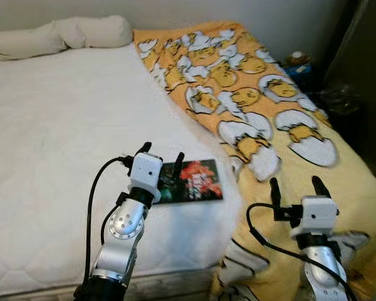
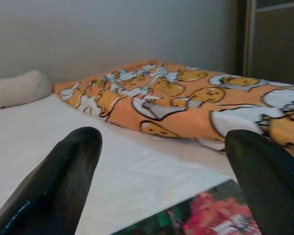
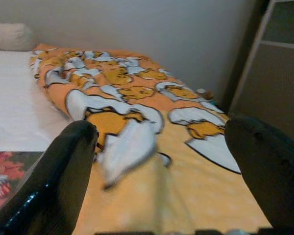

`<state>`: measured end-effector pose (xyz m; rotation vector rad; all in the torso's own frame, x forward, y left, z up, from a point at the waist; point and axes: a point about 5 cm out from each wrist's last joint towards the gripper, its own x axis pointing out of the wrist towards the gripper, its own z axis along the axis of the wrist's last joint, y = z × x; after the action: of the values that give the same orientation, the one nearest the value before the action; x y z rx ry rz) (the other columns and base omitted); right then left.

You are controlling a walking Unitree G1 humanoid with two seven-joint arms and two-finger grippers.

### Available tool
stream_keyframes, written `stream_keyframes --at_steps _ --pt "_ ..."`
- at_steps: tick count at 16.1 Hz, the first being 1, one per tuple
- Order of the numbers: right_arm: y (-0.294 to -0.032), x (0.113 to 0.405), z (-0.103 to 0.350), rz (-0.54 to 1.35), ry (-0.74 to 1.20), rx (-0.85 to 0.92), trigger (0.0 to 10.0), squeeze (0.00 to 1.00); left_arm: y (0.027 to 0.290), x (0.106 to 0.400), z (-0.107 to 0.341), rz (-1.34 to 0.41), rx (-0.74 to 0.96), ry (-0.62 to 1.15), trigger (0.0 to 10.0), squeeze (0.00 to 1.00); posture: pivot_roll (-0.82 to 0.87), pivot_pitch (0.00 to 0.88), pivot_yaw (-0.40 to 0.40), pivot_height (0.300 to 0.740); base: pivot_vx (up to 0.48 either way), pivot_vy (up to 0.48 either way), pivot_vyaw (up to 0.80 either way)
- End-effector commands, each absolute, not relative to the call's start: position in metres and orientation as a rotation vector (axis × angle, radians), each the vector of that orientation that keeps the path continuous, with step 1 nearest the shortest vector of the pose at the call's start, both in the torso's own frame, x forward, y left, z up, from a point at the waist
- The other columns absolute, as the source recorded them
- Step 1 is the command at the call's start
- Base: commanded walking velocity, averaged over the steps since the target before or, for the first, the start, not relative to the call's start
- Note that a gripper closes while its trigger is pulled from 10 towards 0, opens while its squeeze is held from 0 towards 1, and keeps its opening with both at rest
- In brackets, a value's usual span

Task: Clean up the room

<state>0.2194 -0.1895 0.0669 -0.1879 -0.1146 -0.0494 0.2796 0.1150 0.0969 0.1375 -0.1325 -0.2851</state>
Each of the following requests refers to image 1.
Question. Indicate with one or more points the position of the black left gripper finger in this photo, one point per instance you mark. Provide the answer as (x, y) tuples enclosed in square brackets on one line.
[(145, 148), (178, 166)]

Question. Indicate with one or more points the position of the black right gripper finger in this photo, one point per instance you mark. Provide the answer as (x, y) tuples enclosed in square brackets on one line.
[(319, 187), (275, 194)]

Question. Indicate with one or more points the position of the dark book with red cover art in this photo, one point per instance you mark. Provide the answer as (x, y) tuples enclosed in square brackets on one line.
[(200, 182)]

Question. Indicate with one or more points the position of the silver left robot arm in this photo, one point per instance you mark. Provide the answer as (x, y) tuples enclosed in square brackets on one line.
[(122, 235)]

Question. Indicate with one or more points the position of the white quilted mattress pad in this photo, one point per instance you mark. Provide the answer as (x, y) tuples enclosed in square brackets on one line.
[(62, 125)]

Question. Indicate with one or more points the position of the yellow cartoon egg blanket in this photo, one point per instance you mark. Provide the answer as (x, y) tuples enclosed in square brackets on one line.
[(288, 94)]

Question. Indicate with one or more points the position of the blue bottle with brown cap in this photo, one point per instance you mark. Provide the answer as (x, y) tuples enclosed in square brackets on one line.
[(299, 66)]

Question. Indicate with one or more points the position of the dark cabinet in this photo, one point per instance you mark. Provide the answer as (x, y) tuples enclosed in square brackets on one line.
[(363, 63)]

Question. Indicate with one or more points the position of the beige bolster pillow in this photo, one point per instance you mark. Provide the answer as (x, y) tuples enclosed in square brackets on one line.
[(56, 37)]

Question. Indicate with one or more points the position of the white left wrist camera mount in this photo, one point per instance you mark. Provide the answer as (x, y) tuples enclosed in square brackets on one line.
[(145, 172)]

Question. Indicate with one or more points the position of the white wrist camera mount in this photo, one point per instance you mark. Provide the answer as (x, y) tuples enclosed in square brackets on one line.
[(145, 172), (316, 216)]

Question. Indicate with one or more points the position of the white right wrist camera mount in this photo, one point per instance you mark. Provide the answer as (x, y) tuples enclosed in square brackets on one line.
[(316, 216)]

